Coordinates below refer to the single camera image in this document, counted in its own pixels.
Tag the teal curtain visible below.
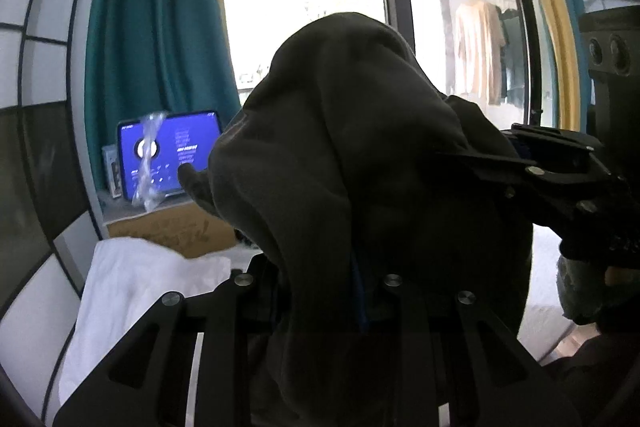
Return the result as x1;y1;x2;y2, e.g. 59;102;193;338
85;0;243;188

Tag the peach hanging garment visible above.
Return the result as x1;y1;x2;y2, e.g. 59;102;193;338
452;2;506;105

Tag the brown cardboard box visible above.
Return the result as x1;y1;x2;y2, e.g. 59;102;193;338
107;199;238;260

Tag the white folded cloth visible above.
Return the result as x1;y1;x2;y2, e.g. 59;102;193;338
59;237;233;408

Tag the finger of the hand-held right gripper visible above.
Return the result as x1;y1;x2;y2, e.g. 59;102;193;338
435;124;616;188
495;179;640;253

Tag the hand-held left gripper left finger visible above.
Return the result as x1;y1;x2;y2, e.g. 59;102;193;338
52;254;281;427

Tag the dark hanging garment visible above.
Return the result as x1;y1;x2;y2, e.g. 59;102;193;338
500;7;526;108

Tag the dark olive t-shirt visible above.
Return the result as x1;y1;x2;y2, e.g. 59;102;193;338
177;12;536;427

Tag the tablet with blue screen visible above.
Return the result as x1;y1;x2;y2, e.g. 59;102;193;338
116;109;223;202

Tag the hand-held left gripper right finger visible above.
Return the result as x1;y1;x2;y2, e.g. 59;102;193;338
350;252;583;427

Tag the clear plastic wrap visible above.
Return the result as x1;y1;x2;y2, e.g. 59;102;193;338
131;109;168;212

